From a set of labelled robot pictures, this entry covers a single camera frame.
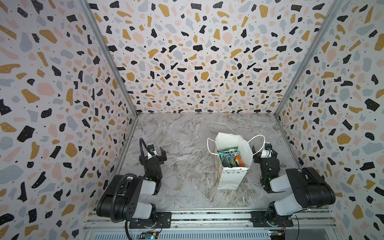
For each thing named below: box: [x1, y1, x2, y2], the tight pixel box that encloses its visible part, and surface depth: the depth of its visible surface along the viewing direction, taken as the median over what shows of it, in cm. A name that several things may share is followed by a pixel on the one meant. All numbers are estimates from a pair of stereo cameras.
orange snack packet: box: [235, 154, 243, 167], surface depth 82 cm
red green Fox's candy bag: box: [217, 146, 239, 153], surface depth 87 cm
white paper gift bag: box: [214, 133, 254, 190], surface depth 76 cm
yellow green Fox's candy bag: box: [220, 154, 237, 168], surface depth 85 cm
